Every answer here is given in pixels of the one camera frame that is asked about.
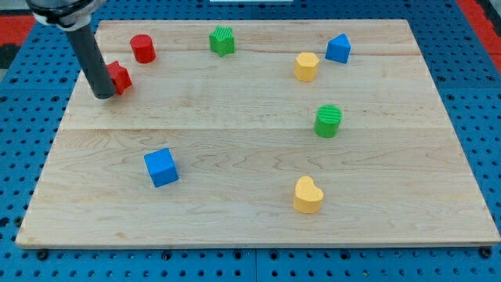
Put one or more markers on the light wooden board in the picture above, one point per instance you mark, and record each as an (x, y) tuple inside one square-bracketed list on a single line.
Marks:
[(240, 129)]

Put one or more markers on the yellow heart block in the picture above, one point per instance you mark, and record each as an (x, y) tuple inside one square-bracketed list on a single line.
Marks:
[(307, 196)]

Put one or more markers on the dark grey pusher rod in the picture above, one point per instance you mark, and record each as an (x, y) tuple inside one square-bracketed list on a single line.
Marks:
[(90, 58)]

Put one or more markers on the blue cube block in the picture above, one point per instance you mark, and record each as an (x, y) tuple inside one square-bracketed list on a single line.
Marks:
[(161, 167)]

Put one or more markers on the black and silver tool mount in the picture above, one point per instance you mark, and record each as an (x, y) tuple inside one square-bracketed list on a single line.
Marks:
[(68, 15)]

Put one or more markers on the blue triangular prism block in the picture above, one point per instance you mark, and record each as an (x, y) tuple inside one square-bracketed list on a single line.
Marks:
[(338, 49)]

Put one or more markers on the yellow hexagon block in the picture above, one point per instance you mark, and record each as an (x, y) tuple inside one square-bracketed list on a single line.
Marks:
[(306, 66)]

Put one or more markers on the green star block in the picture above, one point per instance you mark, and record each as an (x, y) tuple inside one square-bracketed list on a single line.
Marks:
[(222, 41)]

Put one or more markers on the red star block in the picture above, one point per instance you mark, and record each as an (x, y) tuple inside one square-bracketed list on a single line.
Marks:
[(119, 76)]

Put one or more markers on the red cylinder block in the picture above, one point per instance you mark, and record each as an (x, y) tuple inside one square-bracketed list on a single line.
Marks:
[(142, 48)]

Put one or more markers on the green cylinder block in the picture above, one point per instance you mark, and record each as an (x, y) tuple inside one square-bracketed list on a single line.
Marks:
[(327, 121)]

